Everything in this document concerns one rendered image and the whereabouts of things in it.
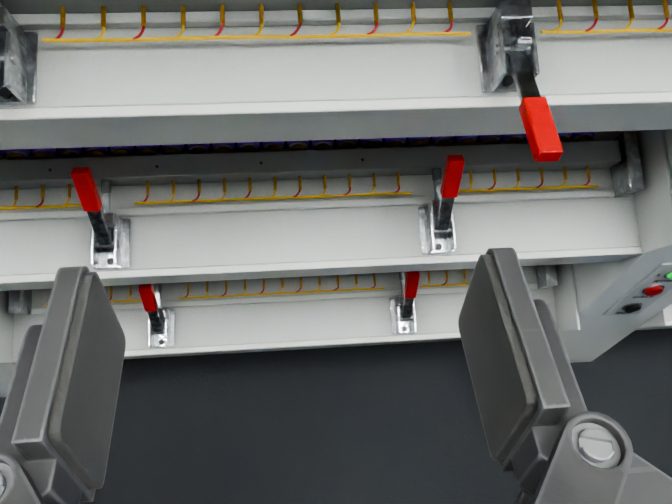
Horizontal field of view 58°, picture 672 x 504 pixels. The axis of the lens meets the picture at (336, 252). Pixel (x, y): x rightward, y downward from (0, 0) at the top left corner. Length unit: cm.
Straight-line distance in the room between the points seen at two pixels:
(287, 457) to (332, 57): 54
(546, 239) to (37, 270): 42
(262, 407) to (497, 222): 40
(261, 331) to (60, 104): 39
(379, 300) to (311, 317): 8
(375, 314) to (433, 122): 36
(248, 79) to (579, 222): 33
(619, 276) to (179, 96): 43
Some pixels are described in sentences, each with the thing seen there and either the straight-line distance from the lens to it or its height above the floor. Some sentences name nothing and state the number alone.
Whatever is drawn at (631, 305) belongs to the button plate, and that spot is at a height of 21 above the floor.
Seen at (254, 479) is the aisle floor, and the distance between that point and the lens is 78.
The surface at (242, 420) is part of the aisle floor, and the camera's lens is 79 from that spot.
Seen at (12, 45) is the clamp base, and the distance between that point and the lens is 36.
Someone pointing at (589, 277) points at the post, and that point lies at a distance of 67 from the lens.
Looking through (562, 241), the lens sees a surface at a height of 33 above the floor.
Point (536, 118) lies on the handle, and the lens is 31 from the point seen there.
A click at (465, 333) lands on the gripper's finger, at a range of 16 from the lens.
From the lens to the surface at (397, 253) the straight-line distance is 51.
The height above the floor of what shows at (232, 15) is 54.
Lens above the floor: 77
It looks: 62 degrees down
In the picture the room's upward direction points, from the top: 6 degrees clockwise
